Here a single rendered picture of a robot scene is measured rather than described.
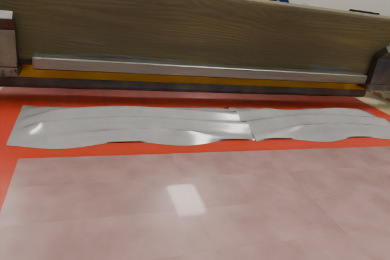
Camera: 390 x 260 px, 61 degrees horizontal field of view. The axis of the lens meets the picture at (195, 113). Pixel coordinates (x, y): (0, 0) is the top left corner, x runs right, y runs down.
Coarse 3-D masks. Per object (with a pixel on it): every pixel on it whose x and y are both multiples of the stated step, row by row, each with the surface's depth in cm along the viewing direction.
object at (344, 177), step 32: (224, 96) 37; (256, 96) 38; (288, 96) 40; (320, 96) 42; (288, 160) 24; (320, 160) 25; (352, 160) 26; (384, 160) 27; (320, 192) 21; (352, 192) 22; (384, 192) 22; (352, 224) 18; (384, 224) 19; (384, 256) 16
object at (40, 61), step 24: (120, 72) 29; (144, 72) 30; (168, 72) 30; (192, 72) 31; (216, 72) 32; (240, 72) 33; (264, 72) 33; (288, 72) 34; (312, 72) 35; (336, 72) 37
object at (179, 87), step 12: (0, 84) 29; (12, 84) 29; (24, 84) 29; (36, 84) 30; (48, 84) 30; (60, 84) 30; (72, 84) 30; (84, 84) 31; (96, 84) 31; (108, 84) 32; (120, 84) 32; (132, 84) 32; (144, 84) 33; (156, 84) 33; (168, 84) 33; (180, 84) 34; (192, 84) 34; (204, 84) 34; (216, 84) 35; (348, 96) 41; (360, 96) 42
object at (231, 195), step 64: (0, 128) 23; (0, 192) 17; (64, 192) 18; (128, 192) 18; (192, 192) 19; (256, 192) 20; (0, 256) 13; (64, 256) 14; (128, 256) 14; (192, 256) 15; (256, 256) 15; (320, 256) 16
